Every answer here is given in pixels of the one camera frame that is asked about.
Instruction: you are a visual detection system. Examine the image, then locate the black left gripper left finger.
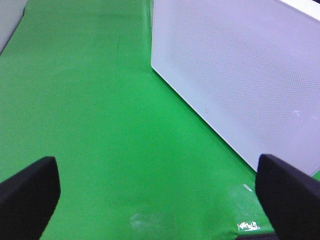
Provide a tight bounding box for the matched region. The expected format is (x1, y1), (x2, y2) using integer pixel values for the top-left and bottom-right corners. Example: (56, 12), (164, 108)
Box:
(0, 156), (61, 240)

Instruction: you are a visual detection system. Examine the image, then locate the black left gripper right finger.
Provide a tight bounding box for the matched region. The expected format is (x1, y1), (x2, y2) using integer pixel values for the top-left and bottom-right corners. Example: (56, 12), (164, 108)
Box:
(255, 154), (320, 240)

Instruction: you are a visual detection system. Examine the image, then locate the white microwave door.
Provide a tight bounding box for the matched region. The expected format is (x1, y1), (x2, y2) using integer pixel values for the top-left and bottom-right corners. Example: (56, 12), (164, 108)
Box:
(151, 0), (320, 176)

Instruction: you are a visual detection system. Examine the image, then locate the green table cloth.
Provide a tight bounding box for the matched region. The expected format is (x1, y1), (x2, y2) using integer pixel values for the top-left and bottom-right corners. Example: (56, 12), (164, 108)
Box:
(0, 0), (273, 240)

